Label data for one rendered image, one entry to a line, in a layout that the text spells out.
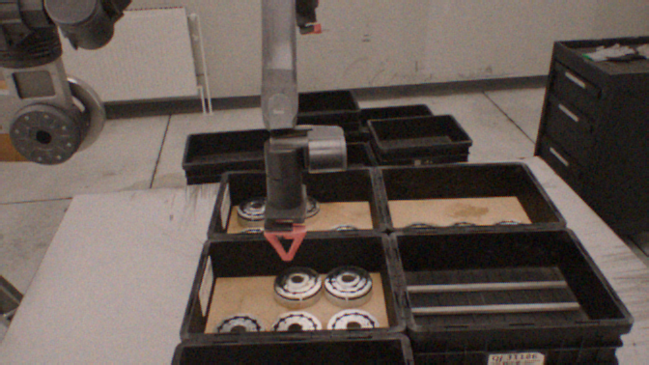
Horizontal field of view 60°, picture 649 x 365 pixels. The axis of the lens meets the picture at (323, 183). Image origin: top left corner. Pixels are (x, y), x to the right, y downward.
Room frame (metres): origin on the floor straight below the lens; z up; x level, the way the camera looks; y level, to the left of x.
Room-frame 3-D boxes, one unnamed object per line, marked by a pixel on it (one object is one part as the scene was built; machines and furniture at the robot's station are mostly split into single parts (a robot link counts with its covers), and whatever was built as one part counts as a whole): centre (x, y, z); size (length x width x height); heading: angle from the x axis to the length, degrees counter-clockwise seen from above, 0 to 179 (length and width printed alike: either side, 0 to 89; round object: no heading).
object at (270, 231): (0.77, 0.06, 1.10); 0.07 x 0.07 x 0.09; 0
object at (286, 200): (0.79, 0.06, 1.17); 0.10 x 0.07 x 0.07; 0
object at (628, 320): (0.86, -0.34, 0.92); 0.40 x 0.30 x 0.02; 90
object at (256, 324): (0.79, 0.17, 0.86); 0.10 x 0.10 x 0.01
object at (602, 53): (2.35, -1.24, 0.88); 0.25 x 0.19 x 0.03; 96
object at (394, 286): (0.86, 0.06, 0.92); 0.40 x 0.30 x 0.02; 90
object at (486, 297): (0.86, -0.34, 0.87); 0.40 x 0.30 x 0.11; 90
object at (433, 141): (2.23, -0.42, 0.37); 0.40 x 0.30 x 0.45; 96
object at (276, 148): (0.79, 0.06, 1.23); 0.07 x 0.06 x 0.07; 96
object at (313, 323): (0.79, 0.06, 0.86); 0.10 x 0.10 x 0.01
